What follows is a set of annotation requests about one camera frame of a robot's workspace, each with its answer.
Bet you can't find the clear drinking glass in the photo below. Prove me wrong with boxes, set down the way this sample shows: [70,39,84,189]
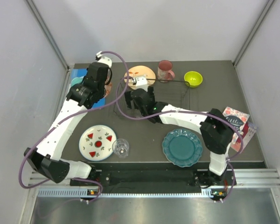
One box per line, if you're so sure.
[112,139,129,158]

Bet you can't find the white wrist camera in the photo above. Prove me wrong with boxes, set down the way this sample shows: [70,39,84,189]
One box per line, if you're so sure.
[96,51,112,68]
[132,75,148,91]

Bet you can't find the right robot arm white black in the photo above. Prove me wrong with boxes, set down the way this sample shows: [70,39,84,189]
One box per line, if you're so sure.
[124,87,239,185]

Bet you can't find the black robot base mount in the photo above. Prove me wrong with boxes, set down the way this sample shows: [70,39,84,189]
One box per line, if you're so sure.
[69,161,238,193]

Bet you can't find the teal scalloped plate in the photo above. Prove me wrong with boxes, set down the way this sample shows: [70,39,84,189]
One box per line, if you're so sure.
[162,128,203,168]

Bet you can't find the lime green bowl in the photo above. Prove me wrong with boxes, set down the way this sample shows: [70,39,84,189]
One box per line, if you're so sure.
[184,71,203,88]

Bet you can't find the pink mug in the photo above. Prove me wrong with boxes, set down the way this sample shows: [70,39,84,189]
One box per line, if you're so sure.
[157,60,175,83]

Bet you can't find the black wire dish rack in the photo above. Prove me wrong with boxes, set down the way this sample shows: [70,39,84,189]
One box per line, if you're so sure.
[113,80,190,118]

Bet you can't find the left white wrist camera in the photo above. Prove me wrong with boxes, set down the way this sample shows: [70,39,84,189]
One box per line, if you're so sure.
[96,51,112,68]

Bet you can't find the orange blue patterned bowl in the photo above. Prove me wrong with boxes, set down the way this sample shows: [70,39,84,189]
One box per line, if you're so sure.
[104,82,112,98]

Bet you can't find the white slotted cable duct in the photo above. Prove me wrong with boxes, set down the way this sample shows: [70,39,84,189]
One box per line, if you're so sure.
[37,188,213,198]

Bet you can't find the watermelon pattern plate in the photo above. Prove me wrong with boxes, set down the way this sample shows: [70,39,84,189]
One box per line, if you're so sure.
[79,125,117,161]

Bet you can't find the Little Women book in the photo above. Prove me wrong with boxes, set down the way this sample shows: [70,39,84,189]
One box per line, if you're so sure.
[223,107,250,152]

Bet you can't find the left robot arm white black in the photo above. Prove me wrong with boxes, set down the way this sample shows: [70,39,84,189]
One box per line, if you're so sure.
[24,58,112,185]

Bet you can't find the teal cat ear headphones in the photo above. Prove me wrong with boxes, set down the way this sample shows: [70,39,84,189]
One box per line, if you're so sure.
[70,77,83,87]

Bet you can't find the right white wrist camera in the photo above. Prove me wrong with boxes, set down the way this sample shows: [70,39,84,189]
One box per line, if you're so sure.
[132,75,148,91]

